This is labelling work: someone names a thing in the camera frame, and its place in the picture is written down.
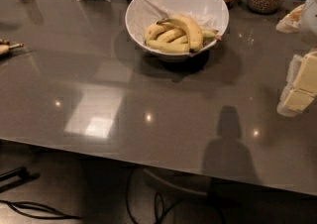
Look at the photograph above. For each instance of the right greenish banana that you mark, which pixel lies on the right greenish banana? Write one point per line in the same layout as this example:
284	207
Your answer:
210	35

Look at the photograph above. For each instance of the curved yellow banana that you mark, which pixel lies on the curved yellow banana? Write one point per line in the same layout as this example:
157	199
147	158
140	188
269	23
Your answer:
191	29

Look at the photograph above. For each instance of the front yellow banana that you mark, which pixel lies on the front yellow banana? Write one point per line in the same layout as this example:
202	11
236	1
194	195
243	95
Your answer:
168	48

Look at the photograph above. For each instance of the white ceramic bowl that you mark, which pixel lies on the white ceramic bowl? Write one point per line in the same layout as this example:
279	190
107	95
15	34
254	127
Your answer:
185	0

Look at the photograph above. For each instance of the middle yellow banana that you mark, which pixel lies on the middle yellow banana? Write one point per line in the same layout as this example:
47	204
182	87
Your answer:
170	35

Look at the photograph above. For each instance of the small inner yellow banana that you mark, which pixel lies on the small inner yellow banana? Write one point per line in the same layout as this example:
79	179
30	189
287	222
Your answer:
180	40

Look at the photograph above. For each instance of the black metal floor bracket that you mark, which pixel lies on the black metal floor bracket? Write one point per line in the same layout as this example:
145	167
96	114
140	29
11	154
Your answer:
16	177

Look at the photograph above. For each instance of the left yellow banana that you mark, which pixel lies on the left yellow banana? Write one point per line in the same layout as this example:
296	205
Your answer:
154	30

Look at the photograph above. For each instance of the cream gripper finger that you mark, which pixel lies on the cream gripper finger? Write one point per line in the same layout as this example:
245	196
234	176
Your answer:
293	102
302	73

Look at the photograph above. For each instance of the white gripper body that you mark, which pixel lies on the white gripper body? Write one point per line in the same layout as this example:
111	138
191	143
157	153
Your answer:
310	15

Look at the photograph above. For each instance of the round table base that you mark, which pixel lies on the round table base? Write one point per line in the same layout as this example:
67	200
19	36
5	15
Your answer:
182	184

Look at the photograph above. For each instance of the white paper bowl liner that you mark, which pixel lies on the white paper bowl liner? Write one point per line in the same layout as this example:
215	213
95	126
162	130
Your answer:
149	13

